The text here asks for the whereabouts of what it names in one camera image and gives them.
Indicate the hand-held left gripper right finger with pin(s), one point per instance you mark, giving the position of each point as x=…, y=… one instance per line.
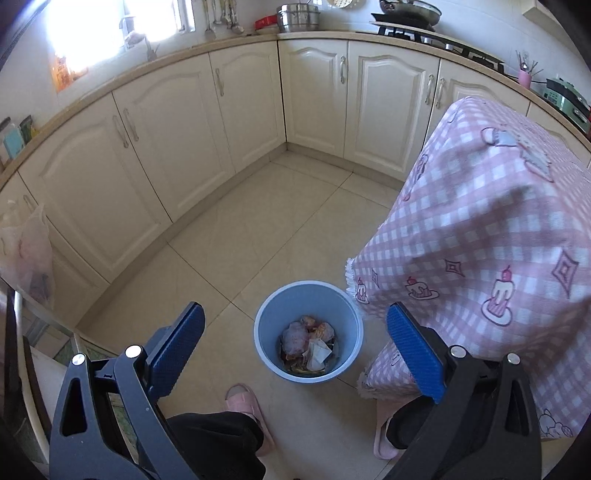
x=413, y=350

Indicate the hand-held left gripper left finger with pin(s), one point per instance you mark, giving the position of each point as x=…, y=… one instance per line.
x=178, y=346

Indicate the white tissue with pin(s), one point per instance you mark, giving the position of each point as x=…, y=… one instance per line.
x=318, y=355

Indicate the blue trash bin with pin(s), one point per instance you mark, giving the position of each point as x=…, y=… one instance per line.
x=277, y=318

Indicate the pink white plastic wrapper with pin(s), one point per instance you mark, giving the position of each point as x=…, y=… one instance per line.
x=295, y=339

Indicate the gold snack bag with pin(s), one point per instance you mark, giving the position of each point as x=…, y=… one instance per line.
x=295, y=368

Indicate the pink slipper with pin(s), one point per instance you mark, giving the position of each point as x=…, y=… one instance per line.
x=244, y=404
x=382, y=438

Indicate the person's left leg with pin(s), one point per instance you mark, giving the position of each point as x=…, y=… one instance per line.
x=207, y=445

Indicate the pink checkered tablecloth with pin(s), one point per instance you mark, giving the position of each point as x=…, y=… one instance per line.
x=485, y=207

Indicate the translucent plastic bag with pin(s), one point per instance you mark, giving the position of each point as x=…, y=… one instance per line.
x=27, y=258

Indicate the cream base cabinets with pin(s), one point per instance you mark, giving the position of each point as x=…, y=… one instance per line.
x=184, y=138

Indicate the green jar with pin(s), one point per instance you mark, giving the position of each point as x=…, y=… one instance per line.
x=28, y=128

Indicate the pink utensil holder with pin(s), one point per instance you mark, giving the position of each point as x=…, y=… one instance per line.
x=524, y=78

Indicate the orange bottle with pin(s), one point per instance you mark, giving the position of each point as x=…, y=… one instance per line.
x=60, y=71

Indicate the black gas hob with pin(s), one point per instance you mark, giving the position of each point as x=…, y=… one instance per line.
x=443, y=46

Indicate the steel faucet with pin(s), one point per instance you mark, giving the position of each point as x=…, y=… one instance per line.
x=138, y=39

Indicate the bundle of chopsticks and cutlery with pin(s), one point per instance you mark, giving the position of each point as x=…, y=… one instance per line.
x=526, y=62

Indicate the steel spatula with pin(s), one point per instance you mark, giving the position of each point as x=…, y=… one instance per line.
x=210, y=23

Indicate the white bowl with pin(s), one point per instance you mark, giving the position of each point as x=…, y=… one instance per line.
x=267, y=31

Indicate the steel slotted spoon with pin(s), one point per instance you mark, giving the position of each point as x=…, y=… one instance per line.
x=236, y=23

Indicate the black burner stand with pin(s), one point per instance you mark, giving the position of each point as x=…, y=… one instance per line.
x=401, y=22

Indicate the kitchen window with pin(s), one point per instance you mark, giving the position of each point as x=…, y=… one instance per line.
x=115, y=18

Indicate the red bowl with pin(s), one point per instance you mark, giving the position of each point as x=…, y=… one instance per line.
x=267, y=22

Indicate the steel ladle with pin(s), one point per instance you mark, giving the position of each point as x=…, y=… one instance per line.
x=225, y=11

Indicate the wok with lid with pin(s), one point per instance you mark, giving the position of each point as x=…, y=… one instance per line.
x=411, y=11

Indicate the steel steamer pot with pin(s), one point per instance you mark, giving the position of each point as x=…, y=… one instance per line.
x=298, y=18

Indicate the cream colander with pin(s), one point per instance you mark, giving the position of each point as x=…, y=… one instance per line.
x=340, y=3

